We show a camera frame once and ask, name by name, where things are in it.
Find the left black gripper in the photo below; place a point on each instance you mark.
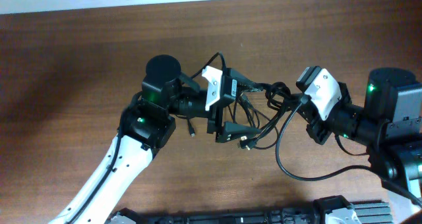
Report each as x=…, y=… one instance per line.
x=229, y=131

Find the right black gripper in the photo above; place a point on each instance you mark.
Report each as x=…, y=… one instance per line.
x=316, y=128

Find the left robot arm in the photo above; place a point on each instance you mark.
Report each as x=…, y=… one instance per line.
x=147, y=124

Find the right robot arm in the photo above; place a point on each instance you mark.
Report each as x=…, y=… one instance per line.
x=388, y=124

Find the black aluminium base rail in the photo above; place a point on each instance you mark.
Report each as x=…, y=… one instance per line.
x=328, y=210

